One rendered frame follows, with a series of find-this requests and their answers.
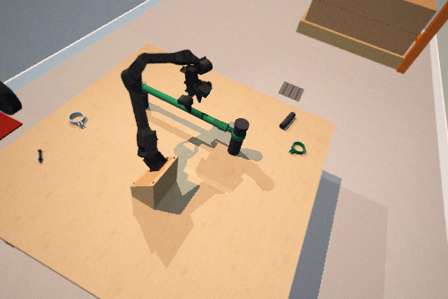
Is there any green cylinder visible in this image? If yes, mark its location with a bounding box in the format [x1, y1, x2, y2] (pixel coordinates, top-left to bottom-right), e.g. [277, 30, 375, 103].
[141, 83, 221, 128]

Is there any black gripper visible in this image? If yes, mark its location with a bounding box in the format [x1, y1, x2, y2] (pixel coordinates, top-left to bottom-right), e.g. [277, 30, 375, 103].
[177, 79, 202, 113]

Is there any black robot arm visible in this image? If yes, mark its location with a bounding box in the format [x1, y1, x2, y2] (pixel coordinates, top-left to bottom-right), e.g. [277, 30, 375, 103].
[120, 49, 213, 172]

